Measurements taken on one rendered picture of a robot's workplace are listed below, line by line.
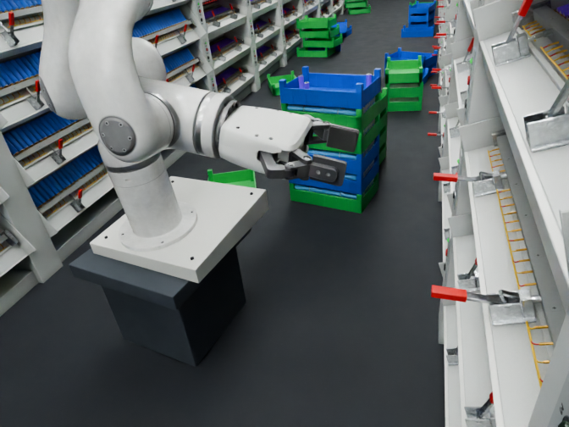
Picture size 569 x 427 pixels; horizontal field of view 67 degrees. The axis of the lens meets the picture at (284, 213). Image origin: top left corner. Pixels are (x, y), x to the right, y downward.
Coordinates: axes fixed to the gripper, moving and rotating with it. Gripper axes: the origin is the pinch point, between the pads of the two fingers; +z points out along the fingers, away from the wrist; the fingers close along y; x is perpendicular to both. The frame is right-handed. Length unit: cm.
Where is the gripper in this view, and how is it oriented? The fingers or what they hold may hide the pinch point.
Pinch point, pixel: (344, 155)
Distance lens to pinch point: 55.0
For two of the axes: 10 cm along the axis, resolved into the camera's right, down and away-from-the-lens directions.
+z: 9.5, 2.5, -1.8
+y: -2.9, 5.4, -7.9
